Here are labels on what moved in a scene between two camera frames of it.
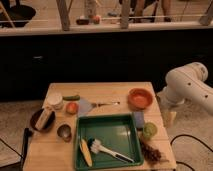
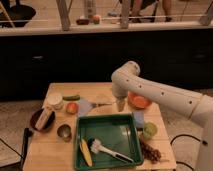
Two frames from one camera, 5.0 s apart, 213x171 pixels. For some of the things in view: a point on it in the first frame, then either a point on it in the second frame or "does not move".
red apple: [72, 108] does not move
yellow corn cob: [85, 151] does not move
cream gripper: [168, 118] → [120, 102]
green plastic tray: [117, 132] does not move
